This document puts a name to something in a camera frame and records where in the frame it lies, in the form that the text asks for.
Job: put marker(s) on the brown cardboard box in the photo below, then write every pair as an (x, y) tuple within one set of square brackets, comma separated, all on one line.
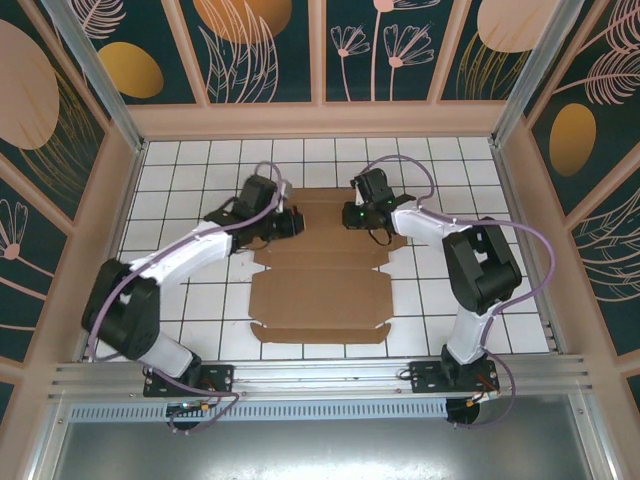
[(320, 295)]

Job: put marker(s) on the aluminium frame post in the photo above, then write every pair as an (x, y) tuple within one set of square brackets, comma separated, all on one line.
[(96, 70), (530, 70)]

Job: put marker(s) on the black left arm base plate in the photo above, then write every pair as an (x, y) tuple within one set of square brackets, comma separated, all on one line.
[(220, 375)]

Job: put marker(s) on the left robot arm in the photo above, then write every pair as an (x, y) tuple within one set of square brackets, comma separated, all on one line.
[(125, 305)]

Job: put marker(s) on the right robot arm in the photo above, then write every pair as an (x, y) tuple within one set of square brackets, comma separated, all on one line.
[(480, 270)]

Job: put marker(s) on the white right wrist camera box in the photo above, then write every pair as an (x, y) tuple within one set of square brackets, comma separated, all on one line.
[(358, 198)]

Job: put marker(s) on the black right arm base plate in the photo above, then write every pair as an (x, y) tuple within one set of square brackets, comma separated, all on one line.
[(425, 377)]

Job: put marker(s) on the grey metal sheet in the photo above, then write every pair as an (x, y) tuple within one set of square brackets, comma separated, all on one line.
[(320, 450)]

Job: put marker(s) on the aluminium mounting rail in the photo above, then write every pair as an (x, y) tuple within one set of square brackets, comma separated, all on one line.
[(320, 375)]

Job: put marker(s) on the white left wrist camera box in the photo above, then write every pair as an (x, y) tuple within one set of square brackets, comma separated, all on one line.
[(286, 191)]

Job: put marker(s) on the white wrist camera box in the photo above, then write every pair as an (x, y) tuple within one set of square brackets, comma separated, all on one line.
[(286, 191), (358, 198)]

